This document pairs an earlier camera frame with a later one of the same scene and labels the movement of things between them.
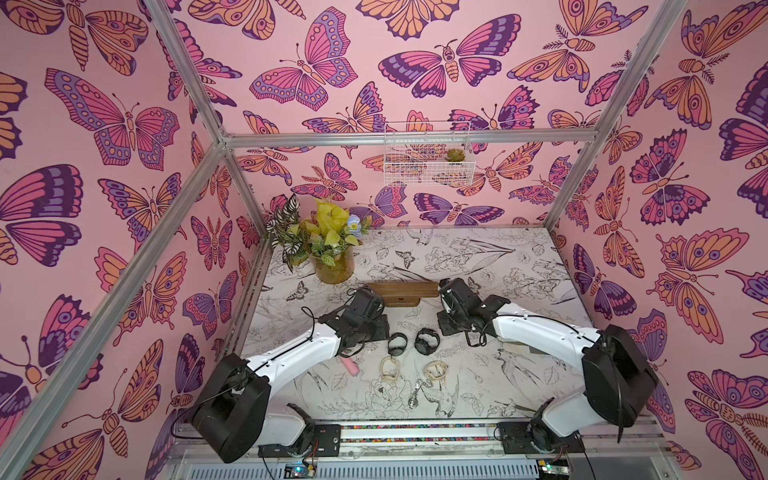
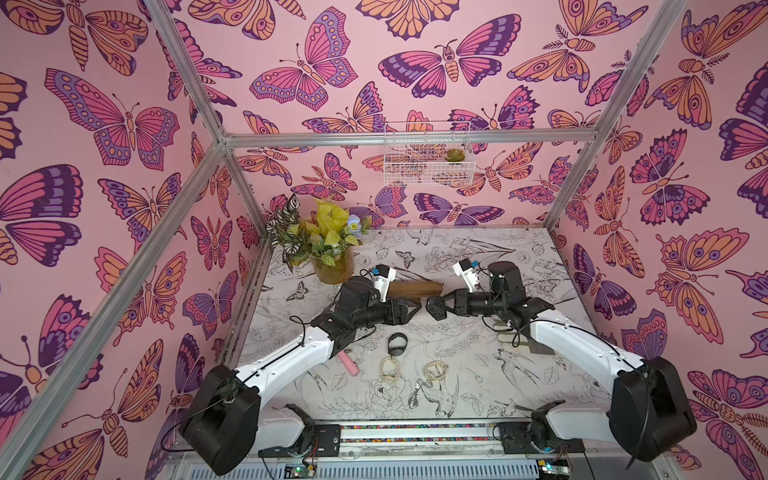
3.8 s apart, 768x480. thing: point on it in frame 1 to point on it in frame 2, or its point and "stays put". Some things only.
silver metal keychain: x=413 y=402 stays put
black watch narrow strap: x=396 y=351 stays put
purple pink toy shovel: x=350 y=366 stays put
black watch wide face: x=422 y=346 to x=435 y=306
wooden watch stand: x=404 y=294 stays put
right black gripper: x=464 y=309 to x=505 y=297
